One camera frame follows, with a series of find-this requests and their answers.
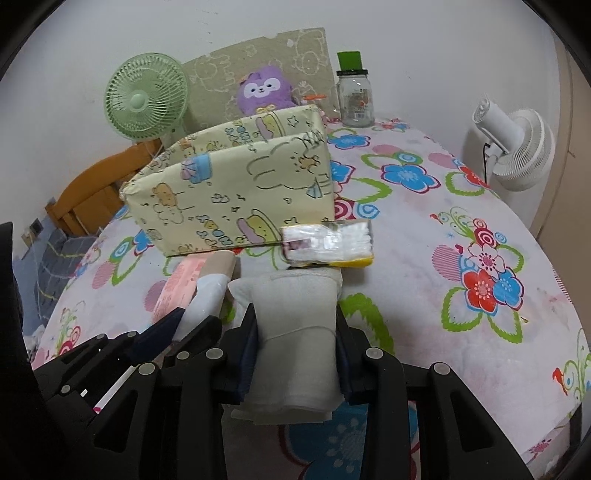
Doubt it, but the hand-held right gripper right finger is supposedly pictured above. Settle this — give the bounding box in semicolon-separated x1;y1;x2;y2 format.
335;307;522;480

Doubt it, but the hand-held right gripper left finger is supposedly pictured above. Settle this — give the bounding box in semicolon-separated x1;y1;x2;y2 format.
92;305;259;480

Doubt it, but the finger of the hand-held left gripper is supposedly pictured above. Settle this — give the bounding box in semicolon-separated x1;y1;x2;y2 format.
124;307;185;365
161;316;223;370

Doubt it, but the white cloth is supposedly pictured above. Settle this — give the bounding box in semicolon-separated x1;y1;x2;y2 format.
228;268;345;423

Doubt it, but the yellow printed storage box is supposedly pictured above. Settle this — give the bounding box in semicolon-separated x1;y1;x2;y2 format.
119;104;335;257

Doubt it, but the pink packet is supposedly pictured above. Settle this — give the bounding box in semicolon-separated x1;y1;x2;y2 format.
151;255;208;321

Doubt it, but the yellow white wrapped packet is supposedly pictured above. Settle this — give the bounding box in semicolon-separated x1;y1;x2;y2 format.
280;219;375;269

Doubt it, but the grey plaid pillow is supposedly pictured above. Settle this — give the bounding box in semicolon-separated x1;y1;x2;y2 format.
14;228;100;319

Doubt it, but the wooden bed headboard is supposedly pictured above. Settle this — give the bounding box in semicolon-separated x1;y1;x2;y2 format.
45;138;164;236

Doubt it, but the green desk fan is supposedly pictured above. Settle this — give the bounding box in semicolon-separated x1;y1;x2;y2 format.
104;52;190;141

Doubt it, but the purple plush toy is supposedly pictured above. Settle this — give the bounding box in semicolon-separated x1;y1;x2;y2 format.
237;65;296;116

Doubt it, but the glass bottle with green lid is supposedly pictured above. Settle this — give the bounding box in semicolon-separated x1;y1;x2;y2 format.
335;51;375;127

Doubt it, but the beige door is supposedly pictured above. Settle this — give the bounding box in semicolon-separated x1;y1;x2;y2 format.
531;41;591;250

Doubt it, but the white pedestal fan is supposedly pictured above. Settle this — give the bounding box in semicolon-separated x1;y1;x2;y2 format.
463;95;556;192

